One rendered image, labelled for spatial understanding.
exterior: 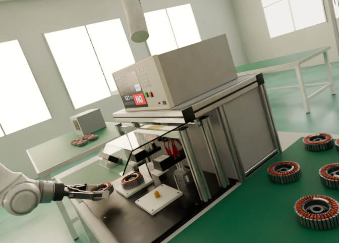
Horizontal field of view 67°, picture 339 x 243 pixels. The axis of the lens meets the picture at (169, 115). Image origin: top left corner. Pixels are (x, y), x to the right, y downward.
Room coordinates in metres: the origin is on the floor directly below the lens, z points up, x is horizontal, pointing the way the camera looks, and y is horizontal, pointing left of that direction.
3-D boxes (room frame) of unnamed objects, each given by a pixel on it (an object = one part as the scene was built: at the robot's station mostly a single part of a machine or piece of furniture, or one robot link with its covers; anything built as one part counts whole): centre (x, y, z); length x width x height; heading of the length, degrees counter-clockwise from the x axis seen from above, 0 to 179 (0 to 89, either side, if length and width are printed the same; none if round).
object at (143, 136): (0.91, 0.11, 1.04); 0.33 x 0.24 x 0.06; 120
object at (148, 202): (0.96, 0.15, 0.78); 0.15 x 0.15 x 0.01; 30
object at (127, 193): (1.17, 0.28, 0.78); 0.15 x 0.15 x 0.01; 30
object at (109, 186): (1.10, 0.41, 0.83); 0.11 x 0.11 x 0.04
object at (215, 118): (1.20, -0.01, 0.92); 0.66 x 0.01 x 0.30; 30
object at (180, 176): (1.04, 0.03, 0.80); 0.07 x 0.05 x 0.06; 30
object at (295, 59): (4.44, -1.69, 0.38); 2.10 x 0.90 x 0.75; 30
